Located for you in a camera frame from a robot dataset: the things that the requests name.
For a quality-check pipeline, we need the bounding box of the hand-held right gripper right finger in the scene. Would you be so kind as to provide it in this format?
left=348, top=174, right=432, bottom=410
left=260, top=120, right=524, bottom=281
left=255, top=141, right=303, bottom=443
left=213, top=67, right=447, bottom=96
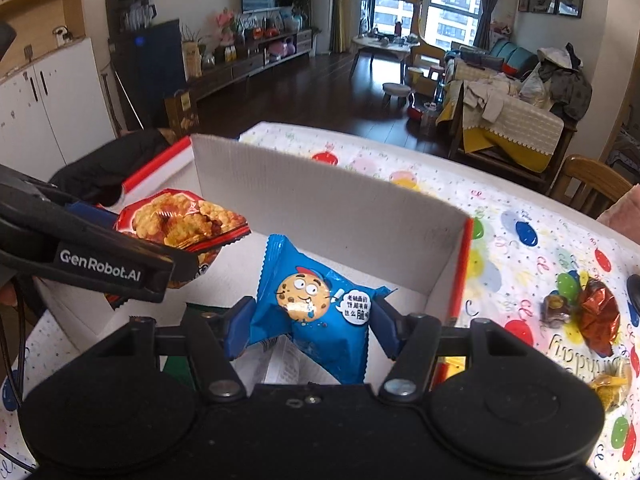
left=368, top=297, right=544, bottom=404

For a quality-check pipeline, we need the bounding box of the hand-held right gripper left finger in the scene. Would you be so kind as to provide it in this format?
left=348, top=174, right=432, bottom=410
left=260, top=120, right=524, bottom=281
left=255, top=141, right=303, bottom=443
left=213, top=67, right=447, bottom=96
left=75, top=296, right=257, bottom=404

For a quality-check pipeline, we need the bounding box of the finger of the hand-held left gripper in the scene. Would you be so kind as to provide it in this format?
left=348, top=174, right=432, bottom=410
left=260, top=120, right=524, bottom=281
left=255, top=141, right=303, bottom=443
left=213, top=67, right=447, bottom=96
left=69, top=224, right=202, bottom=289
left=65, top=201, right=121, bottom=229

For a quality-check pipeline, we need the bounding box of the red snack bag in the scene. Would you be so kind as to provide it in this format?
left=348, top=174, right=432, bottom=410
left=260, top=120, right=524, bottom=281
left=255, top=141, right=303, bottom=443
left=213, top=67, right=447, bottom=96
left=105, top=188, right=251, bottom=311

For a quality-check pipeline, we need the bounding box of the blue cookie packet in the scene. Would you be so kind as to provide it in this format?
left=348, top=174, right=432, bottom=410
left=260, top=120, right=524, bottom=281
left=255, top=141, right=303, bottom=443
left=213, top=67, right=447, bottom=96
left=248, top=234, right=396, bottom=386

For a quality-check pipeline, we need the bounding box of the red cardboard box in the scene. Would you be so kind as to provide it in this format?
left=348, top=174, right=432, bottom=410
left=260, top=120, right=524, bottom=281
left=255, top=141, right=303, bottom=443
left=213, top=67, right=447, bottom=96
left=30, top=134, right=475, bottom=396

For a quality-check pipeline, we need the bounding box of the small brown roll snack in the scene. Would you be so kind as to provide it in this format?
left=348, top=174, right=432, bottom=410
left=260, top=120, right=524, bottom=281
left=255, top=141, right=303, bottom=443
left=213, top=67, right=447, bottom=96
left=542, top=292, right=573, bottom=328

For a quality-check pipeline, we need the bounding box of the brown foil snack packet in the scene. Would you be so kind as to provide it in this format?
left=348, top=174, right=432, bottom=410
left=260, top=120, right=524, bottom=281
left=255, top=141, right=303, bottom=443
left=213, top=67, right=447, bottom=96
left=579, top=277, right=622, bottom=358

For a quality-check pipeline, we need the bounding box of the white snack packet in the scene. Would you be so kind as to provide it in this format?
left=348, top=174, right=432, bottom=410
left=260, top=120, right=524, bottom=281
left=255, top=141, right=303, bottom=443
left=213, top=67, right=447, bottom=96
left=235, top=335, right=351, bottom=386

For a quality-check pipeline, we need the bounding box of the white cabinet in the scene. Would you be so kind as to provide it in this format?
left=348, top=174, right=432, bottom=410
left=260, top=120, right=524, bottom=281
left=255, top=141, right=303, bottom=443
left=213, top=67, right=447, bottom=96
left=0, top=37, right=118, bottom=181

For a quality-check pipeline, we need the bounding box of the brown paper bag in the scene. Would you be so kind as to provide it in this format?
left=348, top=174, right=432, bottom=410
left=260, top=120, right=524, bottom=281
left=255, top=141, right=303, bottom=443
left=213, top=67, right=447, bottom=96
left=164, top=89, right=200, bottom=138

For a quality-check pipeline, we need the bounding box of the dark blue appliance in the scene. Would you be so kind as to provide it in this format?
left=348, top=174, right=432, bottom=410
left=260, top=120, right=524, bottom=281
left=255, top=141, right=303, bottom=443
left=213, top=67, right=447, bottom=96
left=106, top=0, right=187, bottom=131

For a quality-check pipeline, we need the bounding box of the long television cabinet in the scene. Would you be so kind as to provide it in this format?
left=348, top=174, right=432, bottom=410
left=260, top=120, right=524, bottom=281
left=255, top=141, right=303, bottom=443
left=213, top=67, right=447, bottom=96
left=187, top=27, right=315, bottom=103

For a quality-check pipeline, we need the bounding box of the gold wrapped candy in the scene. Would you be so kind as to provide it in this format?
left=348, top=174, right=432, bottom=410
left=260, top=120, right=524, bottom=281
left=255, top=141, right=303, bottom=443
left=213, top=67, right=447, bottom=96
left=590, top=375, right=631, bottom=413

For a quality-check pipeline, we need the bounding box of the small white stool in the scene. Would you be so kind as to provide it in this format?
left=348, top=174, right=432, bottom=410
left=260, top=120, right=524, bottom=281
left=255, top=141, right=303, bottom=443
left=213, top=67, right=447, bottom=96
left=382, top=82, right=412, bottom=110

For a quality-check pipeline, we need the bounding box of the cream and yellow blanket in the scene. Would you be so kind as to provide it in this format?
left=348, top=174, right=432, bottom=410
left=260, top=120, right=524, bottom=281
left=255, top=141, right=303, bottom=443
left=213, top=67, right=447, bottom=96
left=437, top=77, right=566, bottom=173

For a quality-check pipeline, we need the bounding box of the wooden chair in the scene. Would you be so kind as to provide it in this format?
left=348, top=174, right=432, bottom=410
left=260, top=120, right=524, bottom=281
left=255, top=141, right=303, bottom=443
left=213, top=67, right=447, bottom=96
left=547, top=155, right=636, bottom=221

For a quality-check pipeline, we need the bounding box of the pink cloth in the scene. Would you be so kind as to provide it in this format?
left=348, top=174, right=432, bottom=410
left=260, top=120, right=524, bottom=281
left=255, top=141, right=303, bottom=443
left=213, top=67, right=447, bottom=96
left=597, top=197, right=640, bottom=246

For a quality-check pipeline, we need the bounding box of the yellow giraffe chair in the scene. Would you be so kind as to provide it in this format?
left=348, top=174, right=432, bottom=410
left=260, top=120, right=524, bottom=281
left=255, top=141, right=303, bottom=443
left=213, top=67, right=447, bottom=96
left=404, top=0, right=447, bottom=86

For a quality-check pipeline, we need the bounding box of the round coffee table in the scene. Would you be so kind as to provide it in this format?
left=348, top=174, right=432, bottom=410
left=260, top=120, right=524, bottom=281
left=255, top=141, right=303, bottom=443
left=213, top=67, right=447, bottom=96
left=350, top=32, right=421, bottom=78

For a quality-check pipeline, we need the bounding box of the teal sofa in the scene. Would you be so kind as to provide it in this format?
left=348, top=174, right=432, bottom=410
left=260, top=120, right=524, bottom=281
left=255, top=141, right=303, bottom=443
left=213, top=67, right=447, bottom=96
left=437, top=39, right=593, bottom=181

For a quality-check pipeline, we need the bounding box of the yellow curtain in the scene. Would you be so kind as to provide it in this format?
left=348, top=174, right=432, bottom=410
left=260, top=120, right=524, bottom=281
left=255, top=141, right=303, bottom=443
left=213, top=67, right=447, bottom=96
left=330, top=0, right=353, bottom=53

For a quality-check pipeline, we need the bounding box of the pile of clothes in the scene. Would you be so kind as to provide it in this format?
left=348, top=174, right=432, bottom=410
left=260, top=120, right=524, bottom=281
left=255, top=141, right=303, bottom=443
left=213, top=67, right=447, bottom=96
left=520, top=42, right=593, bottom=121

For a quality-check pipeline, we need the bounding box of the large window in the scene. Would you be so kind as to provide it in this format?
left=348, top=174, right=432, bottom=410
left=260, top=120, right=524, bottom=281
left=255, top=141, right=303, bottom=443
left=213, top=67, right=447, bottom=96
left=372, top=0, right=483, bottom=46

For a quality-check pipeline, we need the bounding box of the grey curtain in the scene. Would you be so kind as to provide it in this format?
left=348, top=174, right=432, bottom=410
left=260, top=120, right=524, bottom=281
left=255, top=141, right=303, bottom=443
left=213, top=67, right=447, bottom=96
left=472, top=0, right=511, bottom=51

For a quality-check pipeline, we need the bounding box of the wooden wall shelf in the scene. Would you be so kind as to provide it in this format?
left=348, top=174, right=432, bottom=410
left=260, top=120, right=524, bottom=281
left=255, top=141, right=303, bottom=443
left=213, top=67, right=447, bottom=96
left=0, top=0, right=83, bottom=81

